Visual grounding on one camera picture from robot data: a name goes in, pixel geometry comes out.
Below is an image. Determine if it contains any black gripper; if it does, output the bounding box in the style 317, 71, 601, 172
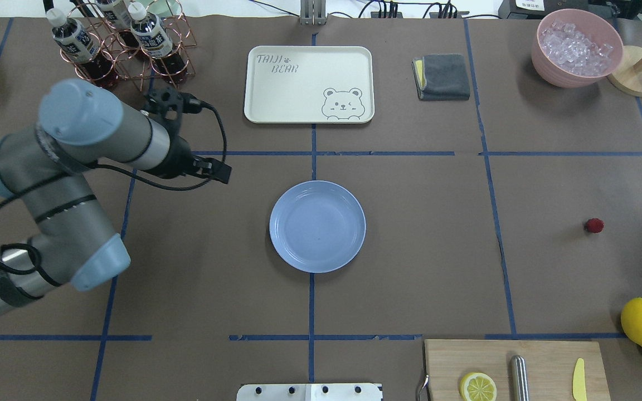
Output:
160, 136, 232, 184

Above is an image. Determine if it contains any blue round plate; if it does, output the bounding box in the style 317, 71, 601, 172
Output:
269, 180, 367, 273

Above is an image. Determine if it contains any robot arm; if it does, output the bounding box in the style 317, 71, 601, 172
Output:
0, 79, 231, 316

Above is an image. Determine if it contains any red strawberry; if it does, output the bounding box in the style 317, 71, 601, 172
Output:
583, 218, 605, 234

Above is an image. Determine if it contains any cream bear tray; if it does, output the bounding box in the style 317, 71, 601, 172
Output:
243, 46, 375, 124

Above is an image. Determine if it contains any tea bottle right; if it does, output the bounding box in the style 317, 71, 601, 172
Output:
128, 2, 188, 85

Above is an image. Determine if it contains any tea bottle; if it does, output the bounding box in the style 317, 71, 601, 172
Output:
46, 8, 118, 89
96, 0, 146, 56
128, 2, 188, 85

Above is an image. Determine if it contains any tea bottle middle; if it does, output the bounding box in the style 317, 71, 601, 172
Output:
96, 0, 146, 56

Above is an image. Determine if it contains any tea bottle left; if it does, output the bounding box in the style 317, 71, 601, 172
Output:
46, 8, 118, 89

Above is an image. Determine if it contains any grey folded cloth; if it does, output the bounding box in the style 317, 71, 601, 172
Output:
412, 53, 470, 101

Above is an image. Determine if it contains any half lemon slice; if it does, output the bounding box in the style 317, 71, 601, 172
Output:
458, 371, 498, 400

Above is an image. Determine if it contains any steel cylinder rod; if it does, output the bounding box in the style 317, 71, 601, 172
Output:
510, 355, 530, 400

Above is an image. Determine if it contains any pink bowl of ice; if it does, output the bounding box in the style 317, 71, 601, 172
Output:
532, 8, 624, 88

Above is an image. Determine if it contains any wooden cutting board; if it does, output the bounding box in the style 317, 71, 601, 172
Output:
425, 339, 611, 400

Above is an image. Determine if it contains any yellow plastic knife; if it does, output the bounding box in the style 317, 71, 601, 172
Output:
572, 358, 587, 401

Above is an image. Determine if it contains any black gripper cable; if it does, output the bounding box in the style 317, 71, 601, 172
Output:
0, 100, 228, 287

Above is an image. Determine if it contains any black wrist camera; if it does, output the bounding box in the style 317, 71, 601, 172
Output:
141, 86, 203, 139

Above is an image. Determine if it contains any copper wire bottle rack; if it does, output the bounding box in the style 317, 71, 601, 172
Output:
61, 1, 198, 90

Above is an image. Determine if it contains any aluminium frame post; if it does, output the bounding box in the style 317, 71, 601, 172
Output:
300, 0, 328, 26

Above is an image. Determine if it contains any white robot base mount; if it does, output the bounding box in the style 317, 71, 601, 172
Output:
236, 383, 384, 400

